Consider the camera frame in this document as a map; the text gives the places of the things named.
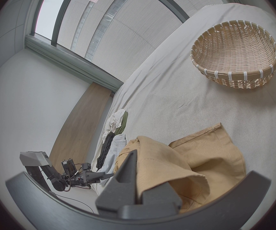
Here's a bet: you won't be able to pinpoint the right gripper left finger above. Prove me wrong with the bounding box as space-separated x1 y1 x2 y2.
95 150 138 212

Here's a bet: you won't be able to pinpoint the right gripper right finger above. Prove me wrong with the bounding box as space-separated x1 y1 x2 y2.
141 183 182 211

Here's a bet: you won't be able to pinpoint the tan shorts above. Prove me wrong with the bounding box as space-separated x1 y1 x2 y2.
114 122 246 214

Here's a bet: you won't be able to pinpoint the black garment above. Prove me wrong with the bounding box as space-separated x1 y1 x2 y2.
96 132 116 172

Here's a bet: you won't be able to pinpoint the pale blue garment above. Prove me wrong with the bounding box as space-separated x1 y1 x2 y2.
97 133 127 177

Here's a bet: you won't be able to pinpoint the white garment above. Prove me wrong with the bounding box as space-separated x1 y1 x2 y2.
104 109 126 135

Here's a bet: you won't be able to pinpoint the green garment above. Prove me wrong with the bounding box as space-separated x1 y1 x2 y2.
115 110 129 134

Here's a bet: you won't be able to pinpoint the bed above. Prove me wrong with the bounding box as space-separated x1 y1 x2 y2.
49 3 276 215

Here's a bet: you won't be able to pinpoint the round woven basket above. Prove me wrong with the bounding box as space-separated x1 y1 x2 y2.
191 20 276 89

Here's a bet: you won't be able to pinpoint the window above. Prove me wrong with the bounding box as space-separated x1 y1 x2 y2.
26 0 228 86

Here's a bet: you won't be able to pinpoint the black cable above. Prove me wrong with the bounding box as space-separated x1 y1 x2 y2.
56 193 96 214

